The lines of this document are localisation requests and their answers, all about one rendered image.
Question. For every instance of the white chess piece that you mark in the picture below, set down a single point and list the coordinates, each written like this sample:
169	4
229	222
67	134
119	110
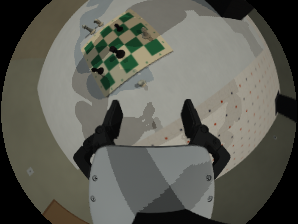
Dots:
145	34

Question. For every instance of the green and cream chessboard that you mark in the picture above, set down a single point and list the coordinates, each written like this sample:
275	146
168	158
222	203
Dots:
139	52

